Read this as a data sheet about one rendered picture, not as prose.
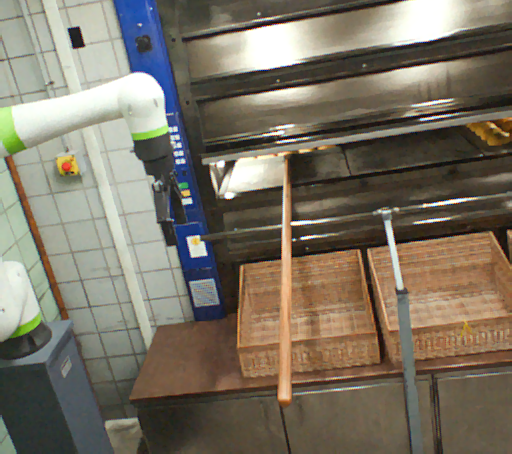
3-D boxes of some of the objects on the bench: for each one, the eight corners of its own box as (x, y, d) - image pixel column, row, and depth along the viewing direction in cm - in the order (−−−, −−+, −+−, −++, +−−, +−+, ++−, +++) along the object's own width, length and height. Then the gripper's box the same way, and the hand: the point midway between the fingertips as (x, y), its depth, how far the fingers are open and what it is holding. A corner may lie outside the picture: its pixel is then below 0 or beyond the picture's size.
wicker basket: (371, 299, 259) (364, 247, 249) (493, 283, 253) (492, 229, 243) (390, 365, 213) (383, 304, 204) (540, 347, 208) (540, 284, 198)
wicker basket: (249, 313, 266) (239, 263, 257) (366, 299, 260) (360, 247, 250) (241, 380, 221) (228, 322, 212) (382, 365, 214) (375, 304, 205)
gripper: (153, 146, 148) (173, 218, 156) (128, 174, 125) (153, 258, 132) (180, 141, 147) (199, 213, 155) (160, 169, 124) (183, 253, 131)
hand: (176, 230), depth 143 cm, fingers open, 13 cm apart
